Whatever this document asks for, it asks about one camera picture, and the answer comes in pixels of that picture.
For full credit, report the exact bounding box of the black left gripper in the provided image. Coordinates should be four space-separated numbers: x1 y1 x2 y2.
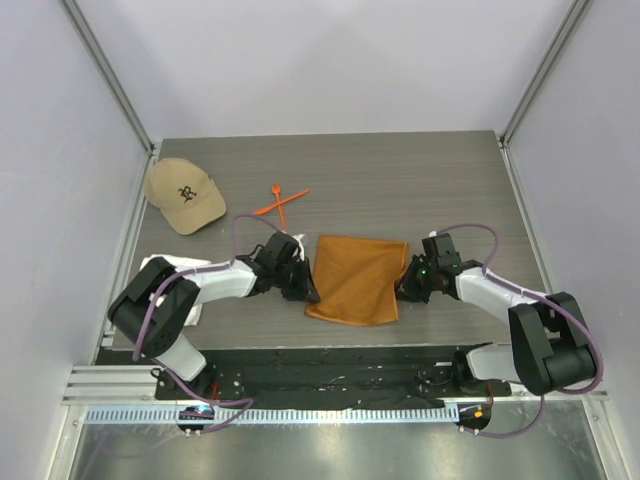
273 255 319 301

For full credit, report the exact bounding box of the orange cloth napkin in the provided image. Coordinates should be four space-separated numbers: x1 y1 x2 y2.
305 235 409 327

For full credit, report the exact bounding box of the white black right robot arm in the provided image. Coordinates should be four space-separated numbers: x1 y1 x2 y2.
396 233 604 396

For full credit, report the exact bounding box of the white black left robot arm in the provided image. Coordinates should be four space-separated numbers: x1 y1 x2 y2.
107 231 320 399

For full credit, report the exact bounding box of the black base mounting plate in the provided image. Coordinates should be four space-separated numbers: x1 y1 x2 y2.
187 345 511 408

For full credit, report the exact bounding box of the orange plastic fork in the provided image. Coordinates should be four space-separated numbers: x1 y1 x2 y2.
271 183 287 231

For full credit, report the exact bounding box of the white folded towel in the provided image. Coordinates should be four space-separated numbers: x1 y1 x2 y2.
139 254 210 327

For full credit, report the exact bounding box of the beige baseball cap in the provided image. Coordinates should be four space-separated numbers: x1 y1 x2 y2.
144 158 227 236

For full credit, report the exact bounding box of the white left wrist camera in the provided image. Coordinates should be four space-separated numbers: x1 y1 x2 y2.
291 234 307 261

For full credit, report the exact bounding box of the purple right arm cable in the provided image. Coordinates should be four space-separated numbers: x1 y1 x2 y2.
434 222 607 440

